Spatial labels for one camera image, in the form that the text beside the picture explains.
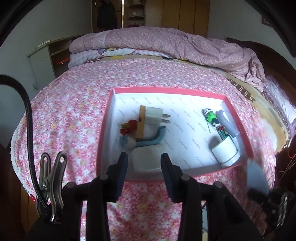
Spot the white earbuds charging case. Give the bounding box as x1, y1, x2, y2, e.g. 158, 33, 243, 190
132, 145, 164, 174

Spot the blue curved plastic handle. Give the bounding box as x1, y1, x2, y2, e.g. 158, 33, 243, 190
119, 126, 166, 150

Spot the white plastic bottle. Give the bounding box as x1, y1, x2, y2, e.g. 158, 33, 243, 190
211, 136, 240, 168

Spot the red yellow figure keychain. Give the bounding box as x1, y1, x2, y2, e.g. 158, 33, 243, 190
120, 120, 137, 136

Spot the small wooden block piece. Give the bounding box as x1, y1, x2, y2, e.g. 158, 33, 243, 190
135, 105, 146, 140

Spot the green figure keychain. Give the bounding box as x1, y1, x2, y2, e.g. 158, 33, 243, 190
203, 108, 219, 126

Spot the white wall charger plug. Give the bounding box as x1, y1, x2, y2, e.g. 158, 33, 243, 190
144, 106, 171, 126

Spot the grey plastic oval case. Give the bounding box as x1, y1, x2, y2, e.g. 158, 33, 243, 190
246, 159, 269, 196

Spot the silver spring clamp right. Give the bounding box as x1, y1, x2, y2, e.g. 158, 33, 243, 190
276, 192, 291, 228

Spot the silver spring clamp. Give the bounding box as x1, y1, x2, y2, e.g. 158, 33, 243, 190
276, 192, 291, 228
36, 152, 68, 222

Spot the silver spring clamp left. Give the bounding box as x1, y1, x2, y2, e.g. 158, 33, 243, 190
36, 152, 68, 222

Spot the pink shallow cardboard box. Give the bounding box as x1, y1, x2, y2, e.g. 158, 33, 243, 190
96, 87, 254, 181

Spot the pink floral bed sheet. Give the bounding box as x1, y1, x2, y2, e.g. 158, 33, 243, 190
10, 58, 278, 241

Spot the white bedside shelf cabinet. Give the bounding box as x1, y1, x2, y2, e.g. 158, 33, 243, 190
27, 35, 79, 91

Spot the purple folded quilt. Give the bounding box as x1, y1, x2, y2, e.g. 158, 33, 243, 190
69, 27, 266, 91

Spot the dark wooden headboard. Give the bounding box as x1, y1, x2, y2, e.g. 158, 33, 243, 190
226, 37, 295, 87

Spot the wooden wardrobe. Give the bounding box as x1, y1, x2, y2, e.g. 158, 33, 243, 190
145, 0, 210, 37

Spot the black cable left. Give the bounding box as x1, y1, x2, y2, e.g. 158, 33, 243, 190
0, 74, 50, 218

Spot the framed wall picture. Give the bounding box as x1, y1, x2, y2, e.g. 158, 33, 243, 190
261, 16, 271, 27

